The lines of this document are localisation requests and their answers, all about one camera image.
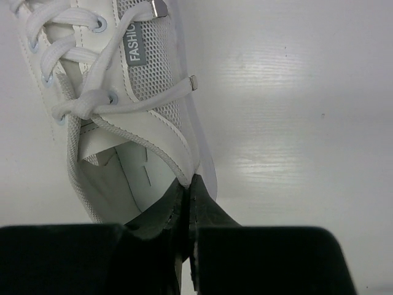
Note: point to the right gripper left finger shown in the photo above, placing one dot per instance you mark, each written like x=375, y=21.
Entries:
x=143, y=256

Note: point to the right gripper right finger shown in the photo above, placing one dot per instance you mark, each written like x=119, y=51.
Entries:
x=228, y=258

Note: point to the white sneaker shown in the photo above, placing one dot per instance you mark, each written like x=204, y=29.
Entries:
x=113, y=78

